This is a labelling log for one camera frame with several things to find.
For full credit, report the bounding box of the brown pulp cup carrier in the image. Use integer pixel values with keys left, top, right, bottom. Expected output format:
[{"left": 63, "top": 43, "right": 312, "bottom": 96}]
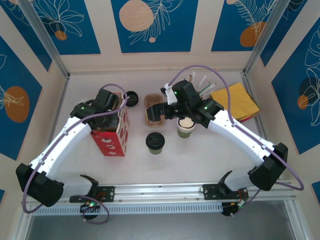
[
  {"left": 143, "top": 92, "right": 168, "bottom": 129},
  {"left": 143, "top": 93, "right": 168, "bottom": 129}
]

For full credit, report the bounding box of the yellow paper napkin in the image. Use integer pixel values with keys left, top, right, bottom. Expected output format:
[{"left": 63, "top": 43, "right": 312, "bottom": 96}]
[{"left": 210, "top": 82, "right": 261, "bottom": 118}]

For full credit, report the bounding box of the red floral paper bag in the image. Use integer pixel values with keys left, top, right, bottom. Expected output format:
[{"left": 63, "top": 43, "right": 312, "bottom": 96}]
[{"left": 89, "top": 91, "right": 131, "bottom": 158}]

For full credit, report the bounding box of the black plastic cup lid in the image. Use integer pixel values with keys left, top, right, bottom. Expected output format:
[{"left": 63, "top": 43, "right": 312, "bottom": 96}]
[
  {"left": 145, "top": 131, "right": 166, "bottom": 150},
  {"left": 124, "top": 90, "right": 139, "bottom": 108}
]

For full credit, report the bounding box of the green paper cup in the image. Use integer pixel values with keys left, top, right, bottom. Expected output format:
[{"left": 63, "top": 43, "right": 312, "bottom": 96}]
[
  {"left": 177, "top": 128, "right": 195, "bottom": 139},
  {"left": 147, "top": 143, "right": 165, "bottom": 156},
  {"left": 176, "top": 117, "right": 196, "bottom": 133}
]

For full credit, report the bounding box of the green striped wrapped straw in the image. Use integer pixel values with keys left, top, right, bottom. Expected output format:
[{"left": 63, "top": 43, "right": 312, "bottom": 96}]
[{"left": 199, "top": 82, "right": 212, "bottom": 95}]

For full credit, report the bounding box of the red paper napkin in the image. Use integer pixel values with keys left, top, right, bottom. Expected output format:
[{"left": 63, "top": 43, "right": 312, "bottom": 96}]
[{"left": 237, "top": 113, "right": 258, "bottom": 123}]

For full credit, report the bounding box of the black mounting plate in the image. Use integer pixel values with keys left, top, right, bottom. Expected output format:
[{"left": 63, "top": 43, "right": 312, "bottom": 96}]
[
  {"left": 69, "top": 185, "right": 116, "bottom": 203},
  {"left": 202, "top": 183, "right": 249, "bottom": 201}
]

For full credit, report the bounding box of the small circuit board green light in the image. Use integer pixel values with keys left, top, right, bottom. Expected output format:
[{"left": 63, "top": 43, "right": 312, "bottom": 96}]
[
  {"left": 221, "top": 199, "right": 251, "bottom": 218},
  {"left": 79, "top": 201, "right": 101, "bottom": 214}
]

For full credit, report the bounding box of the purple cable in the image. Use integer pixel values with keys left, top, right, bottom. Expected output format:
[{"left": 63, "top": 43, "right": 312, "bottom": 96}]
[
  {"left": 21, "top": 83, "right": 131, "bottom": 225},
  {"left": 169, "top": 64, "right": 305, "bottom": 218}
]

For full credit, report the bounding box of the aluminium frame post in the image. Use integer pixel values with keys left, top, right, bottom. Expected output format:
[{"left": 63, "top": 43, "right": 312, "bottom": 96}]
[
  {"left": 243, "top": 0, "right": 293, "bottom": 76},
  {"left": 18, "top": 0, "right": 70, "bottom": 79}
]

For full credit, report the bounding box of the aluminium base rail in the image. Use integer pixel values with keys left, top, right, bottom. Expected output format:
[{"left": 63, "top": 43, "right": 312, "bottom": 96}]
[{"left": 22, "top": 183, "right": 297, "bottom": 204}]

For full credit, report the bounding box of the white slotted cable duct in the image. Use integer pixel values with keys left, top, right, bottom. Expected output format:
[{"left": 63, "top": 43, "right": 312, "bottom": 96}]
[{"left": 31, "top": 203, "right": 223, "bottom": 216}]

